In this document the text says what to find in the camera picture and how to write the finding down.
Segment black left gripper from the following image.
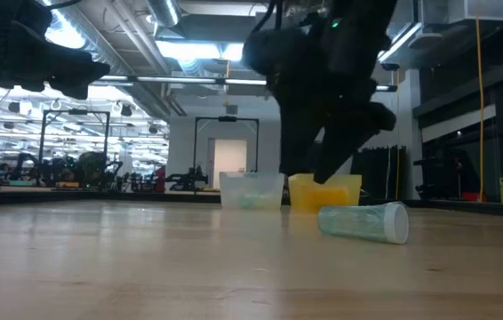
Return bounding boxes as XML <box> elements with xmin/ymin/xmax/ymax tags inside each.
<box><xmin>0</xmin><ymin>20</ymin><xmax>111</xmax><ymax>101</ymax></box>

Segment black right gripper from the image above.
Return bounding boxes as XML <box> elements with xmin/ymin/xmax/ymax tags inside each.
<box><xmin>242</xmin><ymin>21</ymin><xmax>397</xmax><ymax>185</ymax></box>

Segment yellow plastic bin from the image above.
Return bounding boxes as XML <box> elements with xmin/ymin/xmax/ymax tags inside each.
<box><xmin>288</xmin><ymin>173</ymin><xmax>363</xmax><ymax>213</ymax></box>

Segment clear plastic bin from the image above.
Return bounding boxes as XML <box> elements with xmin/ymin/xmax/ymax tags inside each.
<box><xmin>219</xmin><ymin>172</ymin><xmax>287</xmax><ymax>211</ymax></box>

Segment black curtain panel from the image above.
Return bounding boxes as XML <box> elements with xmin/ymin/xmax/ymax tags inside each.
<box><xmin>350</xmin><ymin>144</ymin><xmax>408</xmax><ymax>201</ymax></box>

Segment clear tube with white cap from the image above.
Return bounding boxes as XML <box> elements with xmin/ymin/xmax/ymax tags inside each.
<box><xmin>317</xmin><ymin>202</ymin><xmax>410</xmax><ymax>245</ymax></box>

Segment long ceiling light bar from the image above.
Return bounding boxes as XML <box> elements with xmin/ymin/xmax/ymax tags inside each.
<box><xmin>91</xmin><ymin>74</ymin><xmax>398</xmax><ymax>93</ymax></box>

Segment red box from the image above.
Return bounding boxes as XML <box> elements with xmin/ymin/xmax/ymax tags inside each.
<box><xmin>461</xmin><ymin>191</ymin><xmax>487</xmax><ymax>204</ymax></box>

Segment black gantry frame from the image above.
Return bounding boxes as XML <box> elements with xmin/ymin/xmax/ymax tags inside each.
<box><xmin>194</xmin><ymin>116</ymin><xmax>260</xmax><ymax>175</ymax></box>
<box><xmin>36</xmin><ymin>108</ymin><xmax>111</xmax><ymax>188</ymax></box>

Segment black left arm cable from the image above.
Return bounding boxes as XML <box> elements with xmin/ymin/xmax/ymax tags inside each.
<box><xmin>44</xmin><ymin>0</ymin><xmax>84</xmax><ymax>11</ymax></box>

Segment black aluminium table frame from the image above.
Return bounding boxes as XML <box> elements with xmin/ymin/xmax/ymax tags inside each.
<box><xmin>0</xmin><ymin>188</ymin><xmax>503</xmax><ymax>219</ymax></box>

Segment yellow hanging cable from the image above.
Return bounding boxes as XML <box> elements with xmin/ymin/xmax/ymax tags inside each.
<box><xmin>475</xmin><ymin>17</ymin><xmax>487</xmax><ymax>204</ymax></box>

